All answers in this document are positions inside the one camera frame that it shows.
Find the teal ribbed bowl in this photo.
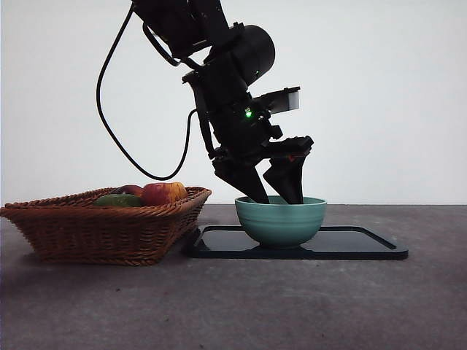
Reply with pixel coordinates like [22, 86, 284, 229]
[234, 195, 328, 250]

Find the red yellow apple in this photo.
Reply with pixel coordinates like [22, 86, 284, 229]
[140, 182, 189, 206]

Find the dark rectangular tray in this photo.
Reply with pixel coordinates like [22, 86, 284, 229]
[182, 225, 410, 261]

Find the dark red fruit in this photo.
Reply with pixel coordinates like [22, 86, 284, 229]
[115, 184, 144, 197]

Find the green fruit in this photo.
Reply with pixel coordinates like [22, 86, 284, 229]
[93, 193, 143, 208]

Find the brown wicker basket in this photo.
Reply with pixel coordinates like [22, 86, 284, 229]
[0, 185, 213, 266]

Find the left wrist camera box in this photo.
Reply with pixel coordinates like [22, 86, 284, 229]
[255, 85, 302, 113]

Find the long black left arm cable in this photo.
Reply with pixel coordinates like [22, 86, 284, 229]
[96, 5, 200, 182]

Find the short black cable loop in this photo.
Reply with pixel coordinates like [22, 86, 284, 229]
[142, 22, 182, 67]

